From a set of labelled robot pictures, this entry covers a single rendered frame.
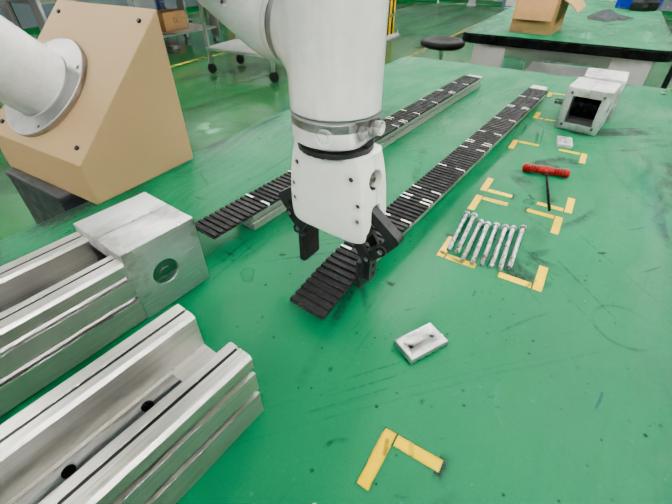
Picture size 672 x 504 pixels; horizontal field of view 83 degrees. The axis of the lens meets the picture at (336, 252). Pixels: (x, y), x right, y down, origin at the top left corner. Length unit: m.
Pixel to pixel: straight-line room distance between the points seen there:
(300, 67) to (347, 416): 0.31
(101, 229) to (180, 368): 0.20
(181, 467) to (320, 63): 0.33
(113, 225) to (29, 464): 0.25
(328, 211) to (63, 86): 0.57
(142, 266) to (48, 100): 0.44
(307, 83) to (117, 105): 0.47
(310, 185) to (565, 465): 0.34
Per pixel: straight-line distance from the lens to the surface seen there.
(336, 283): 0.45
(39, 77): 0.83
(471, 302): 0.50
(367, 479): 0.36
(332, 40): 0.32
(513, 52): 2.38
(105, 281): 0.45
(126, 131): 0.76
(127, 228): 0.49
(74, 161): 0.75
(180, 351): 0.38
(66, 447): 0.37
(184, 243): 0.48
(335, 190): 0.38
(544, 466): 0.41
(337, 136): 0.34
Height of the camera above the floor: 1.12
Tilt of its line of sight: 39 degrees down
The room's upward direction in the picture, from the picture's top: straight up
